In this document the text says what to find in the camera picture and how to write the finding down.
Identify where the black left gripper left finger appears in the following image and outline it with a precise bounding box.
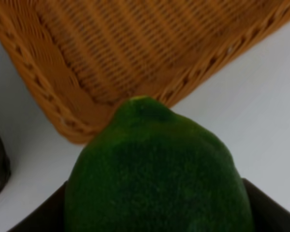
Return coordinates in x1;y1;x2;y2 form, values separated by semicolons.
9;183;66;232

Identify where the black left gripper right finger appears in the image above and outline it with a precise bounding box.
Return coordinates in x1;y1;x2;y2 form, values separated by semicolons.
243;178;290;232

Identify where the green mango fruit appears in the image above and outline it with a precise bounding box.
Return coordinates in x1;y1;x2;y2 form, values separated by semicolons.
64;97;255;232

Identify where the tan wicker basket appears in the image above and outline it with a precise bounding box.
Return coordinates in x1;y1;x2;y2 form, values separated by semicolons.
0;0;290;144

